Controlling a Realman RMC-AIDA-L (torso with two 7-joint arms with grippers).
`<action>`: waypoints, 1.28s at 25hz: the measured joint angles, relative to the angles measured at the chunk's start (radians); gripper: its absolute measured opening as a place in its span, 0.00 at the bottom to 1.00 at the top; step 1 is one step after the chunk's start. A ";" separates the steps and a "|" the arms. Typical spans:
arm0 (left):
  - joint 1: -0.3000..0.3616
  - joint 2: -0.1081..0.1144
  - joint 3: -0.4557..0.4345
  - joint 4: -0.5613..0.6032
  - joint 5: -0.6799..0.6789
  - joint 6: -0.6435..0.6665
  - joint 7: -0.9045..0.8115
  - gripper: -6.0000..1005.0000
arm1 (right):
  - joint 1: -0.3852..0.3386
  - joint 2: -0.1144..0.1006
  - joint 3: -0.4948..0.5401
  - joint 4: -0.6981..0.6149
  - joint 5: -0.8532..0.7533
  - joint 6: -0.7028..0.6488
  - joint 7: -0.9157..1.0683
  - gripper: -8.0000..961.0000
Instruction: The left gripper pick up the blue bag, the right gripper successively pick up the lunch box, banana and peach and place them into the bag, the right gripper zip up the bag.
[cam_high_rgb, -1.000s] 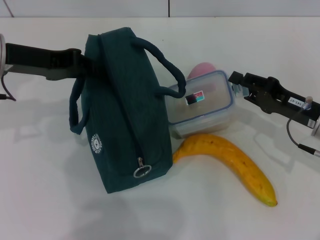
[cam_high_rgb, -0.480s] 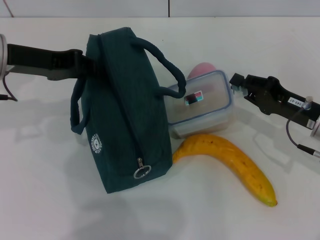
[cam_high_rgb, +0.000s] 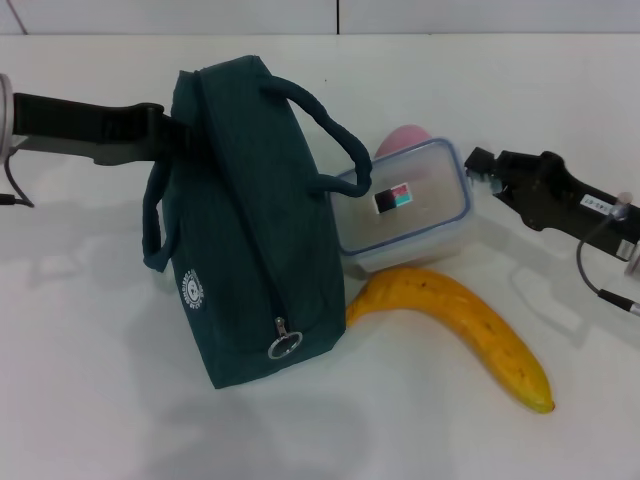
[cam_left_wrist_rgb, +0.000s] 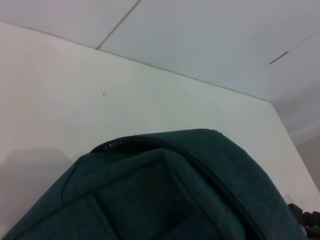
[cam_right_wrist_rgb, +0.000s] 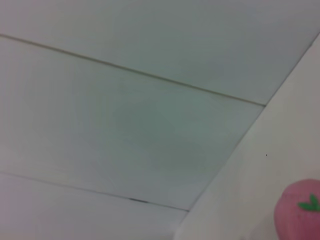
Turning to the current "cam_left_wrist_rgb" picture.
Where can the dark teal fabric lunch bag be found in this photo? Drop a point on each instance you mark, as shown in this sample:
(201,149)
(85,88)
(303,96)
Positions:
(150,195)

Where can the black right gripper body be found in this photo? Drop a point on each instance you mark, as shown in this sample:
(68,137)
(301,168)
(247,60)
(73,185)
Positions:
(312,222)

